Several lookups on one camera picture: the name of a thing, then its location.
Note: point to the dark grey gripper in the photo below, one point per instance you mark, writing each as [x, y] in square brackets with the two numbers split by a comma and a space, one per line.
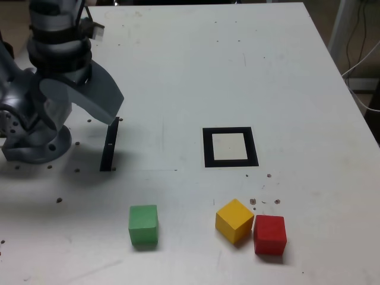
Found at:
[74, 75]

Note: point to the green cube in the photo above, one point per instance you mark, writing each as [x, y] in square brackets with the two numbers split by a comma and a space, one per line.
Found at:
[143, 224]

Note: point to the yellow cube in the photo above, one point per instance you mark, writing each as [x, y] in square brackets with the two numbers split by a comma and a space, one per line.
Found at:
[234, 219]

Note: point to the red cube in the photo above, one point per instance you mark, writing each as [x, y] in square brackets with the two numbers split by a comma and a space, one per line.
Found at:
[269, 234]

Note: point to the black tape square outline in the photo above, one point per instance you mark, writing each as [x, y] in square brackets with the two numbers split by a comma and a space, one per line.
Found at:
[207, 148]

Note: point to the black tape strip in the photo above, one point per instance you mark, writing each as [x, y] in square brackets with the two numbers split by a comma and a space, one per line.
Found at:
[107, 154]

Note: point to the small wrist camera box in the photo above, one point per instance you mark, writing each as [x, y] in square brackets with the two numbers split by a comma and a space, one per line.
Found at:
[96, 32]

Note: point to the white metal post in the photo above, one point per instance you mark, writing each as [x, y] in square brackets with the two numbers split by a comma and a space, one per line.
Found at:
[338, 29]

